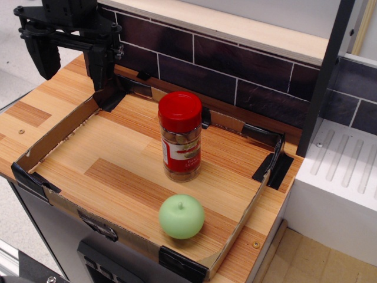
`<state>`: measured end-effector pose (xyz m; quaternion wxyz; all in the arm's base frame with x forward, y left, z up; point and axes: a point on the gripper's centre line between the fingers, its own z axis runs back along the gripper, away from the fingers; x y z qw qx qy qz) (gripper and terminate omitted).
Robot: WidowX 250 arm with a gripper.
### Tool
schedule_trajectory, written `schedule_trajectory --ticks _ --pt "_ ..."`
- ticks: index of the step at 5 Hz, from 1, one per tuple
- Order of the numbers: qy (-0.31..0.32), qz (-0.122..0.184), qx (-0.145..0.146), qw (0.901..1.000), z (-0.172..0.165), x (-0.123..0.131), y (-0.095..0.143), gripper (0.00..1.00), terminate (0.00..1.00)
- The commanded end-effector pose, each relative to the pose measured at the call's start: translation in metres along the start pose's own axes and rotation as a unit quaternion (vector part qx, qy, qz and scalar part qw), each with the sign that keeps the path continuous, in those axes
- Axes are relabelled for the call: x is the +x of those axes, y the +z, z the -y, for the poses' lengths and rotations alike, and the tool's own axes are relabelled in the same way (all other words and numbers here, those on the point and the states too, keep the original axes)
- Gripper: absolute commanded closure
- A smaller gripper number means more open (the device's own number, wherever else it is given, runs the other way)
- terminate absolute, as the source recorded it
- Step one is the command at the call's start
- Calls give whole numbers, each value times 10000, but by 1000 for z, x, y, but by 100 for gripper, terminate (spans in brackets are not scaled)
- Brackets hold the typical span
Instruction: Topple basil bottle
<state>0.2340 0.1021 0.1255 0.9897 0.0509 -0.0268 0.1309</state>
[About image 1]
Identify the basil bottle with red cap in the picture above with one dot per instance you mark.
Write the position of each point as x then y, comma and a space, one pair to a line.
180, 122

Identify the white ridged drainboard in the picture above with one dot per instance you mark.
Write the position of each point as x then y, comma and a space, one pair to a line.
333, 197

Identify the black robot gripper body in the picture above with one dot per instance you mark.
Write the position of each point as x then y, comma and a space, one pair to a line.
76, 25

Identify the green toy apple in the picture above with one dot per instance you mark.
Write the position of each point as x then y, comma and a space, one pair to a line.
181, 216

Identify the black vertical shelf post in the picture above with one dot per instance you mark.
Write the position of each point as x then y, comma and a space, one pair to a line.
337, 37

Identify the light wooden shelf board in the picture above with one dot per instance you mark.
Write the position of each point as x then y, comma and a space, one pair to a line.
258, 35

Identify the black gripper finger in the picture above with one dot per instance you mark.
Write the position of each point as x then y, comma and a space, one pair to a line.
99, 62
44, 54

